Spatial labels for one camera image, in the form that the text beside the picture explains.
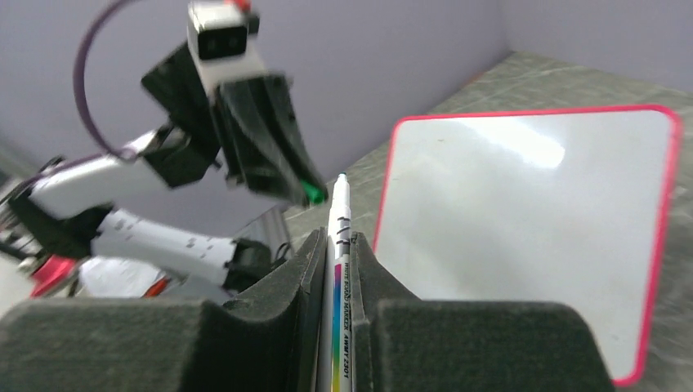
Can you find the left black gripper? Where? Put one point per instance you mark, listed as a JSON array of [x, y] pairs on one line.
[[256, 126]]

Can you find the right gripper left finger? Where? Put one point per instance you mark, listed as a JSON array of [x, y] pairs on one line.
[[264, 339]]

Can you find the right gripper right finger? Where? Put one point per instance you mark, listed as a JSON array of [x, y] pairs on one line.
[[403, 343]]

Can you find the green marker cap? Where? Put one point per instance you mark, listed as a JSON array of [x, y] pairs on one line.
[[315, 195]]

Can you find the green whiteboard marker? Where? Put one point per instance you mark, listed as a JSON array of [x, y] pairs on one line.
[[333, 372]]

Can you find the pink framed whiteboard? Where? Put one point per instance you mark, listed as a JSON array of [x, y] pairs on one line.
[[566, 205]]

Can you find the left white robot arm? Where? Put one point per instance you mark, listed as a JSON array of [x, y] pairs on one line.
[[68, 209]]

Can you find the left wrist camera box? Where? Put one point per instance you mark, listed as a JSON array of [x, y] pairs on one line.
[[220, 37]]

